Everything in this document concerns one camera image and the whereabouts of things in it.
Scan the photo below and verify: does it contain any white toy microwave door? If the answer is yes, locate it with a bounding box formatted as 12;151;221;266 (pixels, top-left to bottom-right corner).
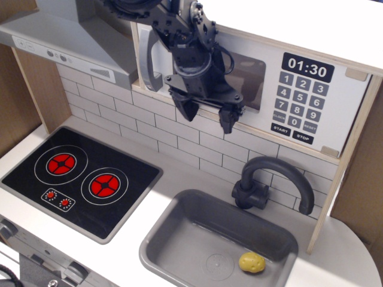
217;30;371;157

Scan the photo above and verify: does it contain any black toy stove top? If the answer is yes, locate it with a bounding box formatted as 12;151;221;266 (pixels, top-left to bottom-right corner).
1;127;163;245

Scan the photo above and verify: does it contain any black braided cable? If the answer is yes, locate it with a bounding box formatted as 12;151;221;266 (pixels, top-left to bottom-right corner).
0;263;23;287

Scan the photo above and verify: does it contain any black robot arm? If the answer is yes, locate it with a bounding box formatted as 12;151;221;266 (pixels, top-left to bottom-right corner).
104;1;244;134

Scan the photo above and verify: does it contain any wooden toy kitchen frame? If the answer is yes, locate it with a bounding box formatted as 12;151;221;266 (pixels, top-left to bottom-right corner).
0;0;383;255

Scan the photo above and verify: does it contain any grey toy range hood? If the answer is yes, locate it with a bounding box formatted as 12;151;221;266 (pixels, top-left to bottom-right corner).
1;1;138;89

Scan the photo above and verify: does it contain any dark grey toy faucet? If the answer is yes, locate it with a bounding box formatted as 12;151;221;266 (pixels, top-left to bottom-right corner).
232;156;315;216

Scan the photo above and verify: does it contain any grey toy sink basin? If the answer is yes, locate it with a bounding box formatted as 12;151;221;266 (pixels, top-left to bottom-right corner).
139;190;299;286

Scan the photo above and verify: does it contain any grey microwave door handle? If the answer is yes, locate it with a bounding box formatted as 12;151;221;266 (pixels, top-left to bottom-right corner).
139;28;163;92

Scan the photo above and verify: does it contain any yellow toy potato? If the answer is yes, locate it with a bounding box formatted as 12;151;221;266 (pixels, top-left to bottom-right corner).
238;252;266;273

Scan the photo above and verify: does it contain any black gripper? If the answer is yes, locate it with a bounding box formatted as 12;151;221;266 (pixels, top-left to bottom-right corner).
165;73;244;134

